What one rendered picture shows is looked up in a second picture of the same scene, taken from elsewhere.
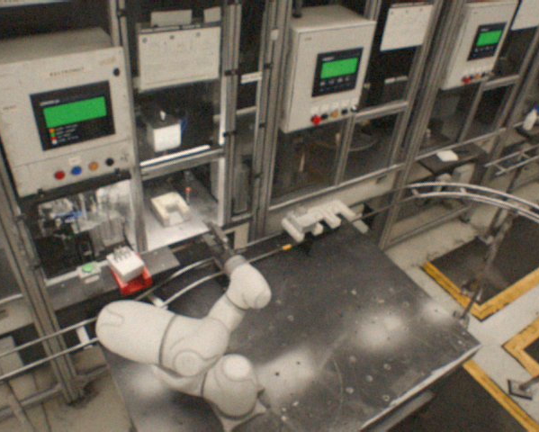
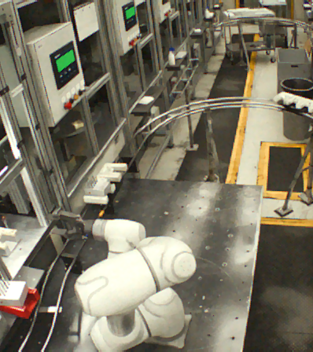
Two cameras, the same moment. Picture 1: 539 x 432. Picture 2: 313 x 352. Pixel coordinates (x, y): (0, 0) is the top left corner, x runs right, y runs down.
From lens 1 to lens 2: 0.59 m
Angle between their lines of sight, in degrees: 26
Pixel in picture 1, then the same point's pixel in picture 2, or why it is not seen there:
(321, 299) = (151, 231)
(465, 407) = (269, 241)
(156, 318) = (128, 257)
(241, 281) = (117, 232)
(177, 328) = (152, 251)
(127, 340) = (122, 290)
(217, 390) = (160, 320)
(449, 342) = (247, 197)
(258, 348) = not seen: hidden behind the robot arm
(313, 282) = not seen: hidden behind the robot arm
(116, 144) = not seen: outside the picture
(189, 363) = (185, 263)
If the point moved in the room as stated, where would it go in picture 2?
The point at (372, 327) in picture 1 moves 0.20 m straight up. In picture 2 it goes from (199, 222) to (197, 194)
